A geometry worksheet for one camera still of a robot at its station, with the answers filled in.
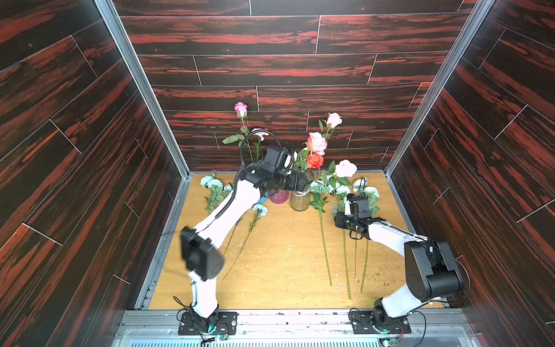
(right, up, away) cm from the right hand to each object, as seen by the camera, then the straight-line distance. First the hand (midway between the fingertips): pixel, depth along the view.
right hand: (342, 216), depth 97 cm
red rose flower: (-16, +23, -19) cm, 34 cm away
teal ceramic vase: (-37, +7, +9) cm, 39 cm away
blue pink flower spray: (+1, +10, +9) cm, 14 cm away
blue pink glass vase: (-29, +9, +5) cm, 31 cm away
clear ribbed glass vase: (-19, +7, +3) cm, 21 cm away
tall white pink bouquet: (+13, +14, +12) cm, 23 cm away
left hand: (-21, +15, -17) cm, 31 cm away
